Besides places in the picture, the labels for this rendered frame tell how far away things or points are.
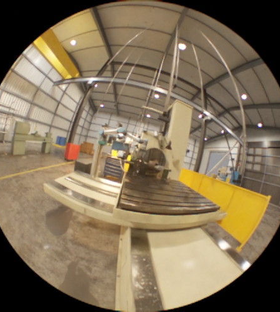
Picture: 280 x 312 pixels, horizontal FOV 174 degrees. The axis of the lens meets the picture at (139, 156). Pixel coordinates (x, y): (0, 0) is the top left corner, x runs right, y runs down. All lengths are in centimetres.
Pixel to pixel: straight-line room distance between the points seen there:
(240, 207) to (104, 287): 271
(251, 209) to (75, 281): 297
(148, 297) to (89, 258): 92
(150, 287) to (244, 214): 229
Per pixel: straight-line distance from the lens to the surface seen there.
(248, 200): 260
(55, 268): 148
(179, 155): 233
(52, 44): 748
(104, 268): 143
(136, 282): 81
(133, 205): 71
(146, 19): 704
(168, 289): 91
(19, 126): 540
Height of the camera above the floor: 137
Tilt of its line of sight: 2 degrees down
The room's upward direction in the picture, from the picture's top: 15 degrees clockwise
